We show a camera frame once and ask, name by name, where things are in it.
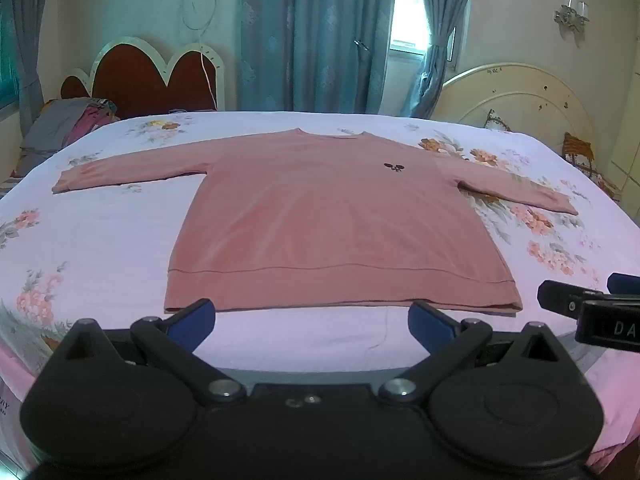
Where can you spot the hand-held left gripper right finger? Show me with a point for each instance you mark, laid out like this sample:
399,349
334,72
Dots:
431,323

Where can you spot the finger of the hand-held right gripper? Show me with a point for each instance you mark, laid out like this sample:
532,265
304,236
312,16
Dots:
562,299
625,282

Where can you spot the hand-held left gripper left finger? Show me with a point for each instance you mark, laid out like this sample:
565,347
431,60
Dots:
192,319

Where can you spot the pink long-sleeve sweatshirt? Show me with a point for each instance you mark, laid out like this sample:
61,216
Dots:
325,220

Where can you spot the pile of grey and pink clothes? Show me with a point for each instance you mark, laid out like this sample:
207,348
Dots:
60,122

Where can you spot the floral bed sheet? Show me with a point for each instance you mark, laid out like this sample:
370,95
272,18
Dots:
115,245

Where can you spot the orange patterned pillow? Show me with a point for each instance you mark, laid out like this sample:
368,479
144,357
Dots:
582,157

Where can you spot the cream round headboard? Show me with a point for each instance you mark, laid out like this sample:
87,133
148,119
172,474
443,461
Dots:
525,102

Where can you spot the red scalloped headboard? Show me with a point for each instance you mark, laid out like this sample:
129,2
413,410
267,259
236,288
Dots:
145,85

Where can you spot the blue patterned curtain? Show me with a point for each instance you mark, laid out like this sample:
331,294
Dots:
440,45
315,35
27,35

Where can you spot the bright window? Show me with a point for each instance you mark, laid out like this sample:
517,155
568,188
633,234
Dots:
407,5

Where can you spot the glass wall lamp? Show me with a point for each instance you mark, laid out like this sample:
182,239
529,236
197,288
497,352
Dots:
572,12

